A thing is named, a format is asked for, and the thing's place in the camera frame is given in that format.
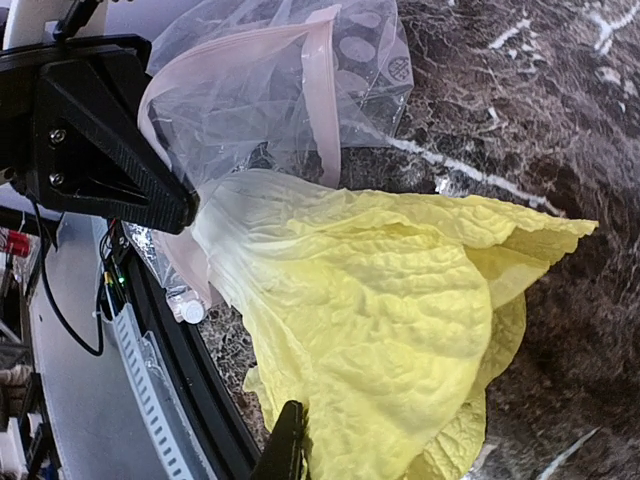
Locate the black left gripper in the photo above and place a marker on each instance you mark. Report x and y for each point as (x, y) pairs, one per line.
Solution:
(69, 137)

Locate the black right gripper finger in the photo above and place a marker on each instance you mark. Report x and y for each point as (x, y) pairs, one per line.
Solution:
(283, 455)

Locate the clear zip top bag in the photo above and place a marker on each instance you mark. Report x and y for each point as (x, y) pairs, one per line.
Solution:
(286, 85)

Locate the yellow white napa cabbage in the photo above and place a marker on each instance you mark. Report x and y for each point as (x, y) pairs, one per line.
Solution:
(386, 315)

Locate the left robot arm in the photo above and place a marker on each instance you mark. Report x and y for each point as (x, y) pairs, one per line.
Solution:
(31, 23)

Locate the black front rail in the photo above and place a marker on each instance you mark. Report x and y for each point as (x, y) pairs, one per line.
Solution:
(211, 414)

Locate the white slotted cable duct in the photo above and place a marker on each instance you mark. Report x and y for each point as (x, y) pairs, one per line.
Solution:
(148, 397)

